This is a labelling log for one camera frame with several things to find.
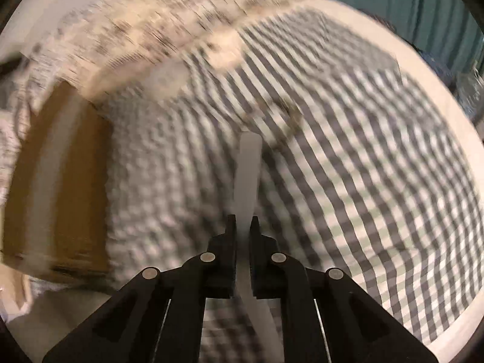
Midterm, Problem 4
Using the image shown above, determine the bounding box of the brown cardboard box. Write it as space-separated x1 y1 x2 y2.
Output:
0 81 114 284

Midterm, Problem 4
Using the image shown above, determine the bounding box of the floral black and white duvet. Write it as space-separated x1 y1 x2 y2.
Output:
0 0 329 205

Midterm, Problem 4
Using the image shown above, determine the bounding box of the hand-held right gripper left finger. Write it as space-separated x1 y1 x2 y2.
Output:
41 215 238 363

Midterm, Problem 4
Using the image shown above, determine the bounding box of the teal curtain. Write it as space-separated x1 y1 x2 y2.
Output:
325 0 484 95

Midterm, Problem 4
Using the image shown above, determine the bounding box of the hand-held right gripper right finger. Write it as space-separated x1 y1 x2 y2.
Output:
250 215 439 363

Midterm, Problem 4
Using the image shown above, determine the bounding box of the white translucent plastic strip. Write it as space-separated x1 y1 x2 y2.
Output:
231 130 284 363

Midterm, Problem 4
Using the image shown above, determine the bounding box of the grey checked bed sheet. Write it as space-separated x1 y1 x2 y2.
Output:
102 8 473 363

